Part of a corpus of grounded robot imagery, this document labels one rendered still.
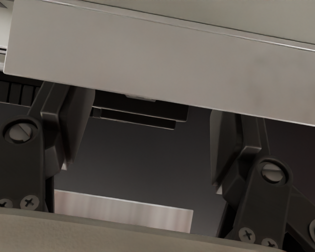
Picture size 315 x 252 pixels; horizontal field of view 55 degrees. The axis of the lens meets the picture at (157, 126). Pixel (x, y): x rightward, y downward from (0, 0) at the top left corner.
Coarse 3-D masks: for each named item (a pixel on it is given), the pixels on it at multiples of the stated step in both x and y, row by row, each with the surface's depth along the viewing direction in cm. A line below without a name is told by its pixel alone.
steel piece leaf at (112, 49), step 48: (48, 0) 8; (48, 48) 8; (96, 48) 8; (144, 48) 8; (192, 48) 8; (240, 48) 8; (288, 48) 8; (144, 96) 8; (192, 96) 8; (240, 96) 8; (288, 96) 8
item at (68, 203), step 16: (64, 192) 19; (64, 208) 19; (80, 208) 19; (96, 208) 19; (112, 208) 19; (128, 208) 19; (144, 208) 19; (160, 208) 19; (176, 208) 19; (144, 224) 19; (160, 224) 19; (176, 224) 19
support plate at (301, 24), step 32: (0, 0) 9; (96, 0) 8; (128, 0) 7; (160, 0) 7; (192, 0) 7; (224, 0) 6; (256, 0) 6; (288, 0) 6; (0, 32) 14; (256, 32) 8; (288, 32) 8
